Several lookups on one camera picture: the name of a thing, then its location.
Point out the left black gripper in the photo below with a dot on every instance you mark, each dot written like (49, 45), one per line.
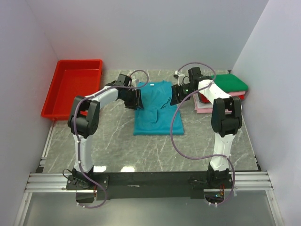
(135, 99)

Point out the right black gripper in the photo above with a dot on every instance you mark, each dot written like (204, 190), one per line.
(177, 93)

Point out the teal t shirt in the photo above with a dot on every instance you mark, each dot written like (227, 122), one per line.
(156, 116)

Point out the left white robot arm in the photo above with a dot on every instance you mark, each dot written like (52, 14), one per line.
(84, 120)

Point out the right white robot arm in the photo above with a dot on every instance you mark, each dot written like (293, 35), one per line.
(226, 119)

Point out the white folded t shirt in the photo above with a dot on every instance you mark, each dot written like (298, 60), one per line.
(197, 101)

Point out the red folded t shirt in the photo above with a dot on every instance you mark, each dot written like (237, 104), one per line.
(204, 100)

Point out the light pink bottom t shirt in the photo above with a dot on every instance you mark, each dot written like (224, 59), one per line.
(203, 110)

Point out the green folded t shirt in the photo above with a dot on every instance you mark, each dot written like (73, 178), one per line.
(230, 83)

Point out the red plastic bin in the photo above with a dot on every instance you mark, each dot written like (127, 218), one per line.
(71, 78)

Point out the black base beam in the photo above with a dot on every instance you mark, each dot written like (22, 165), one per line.
(122, 185)

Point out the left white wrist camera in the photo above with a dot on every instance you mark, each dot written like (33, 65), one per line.
(134, 83)

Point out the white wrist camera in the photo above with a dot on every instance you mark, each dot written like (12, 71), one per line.
(180, 77)
(134, 83)

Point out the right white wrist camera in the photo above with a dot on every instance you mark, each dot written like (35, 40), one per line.
(180, 77)

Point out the aluminium frame rail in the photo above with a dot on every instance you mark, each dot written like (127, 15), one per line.
(54, 183)

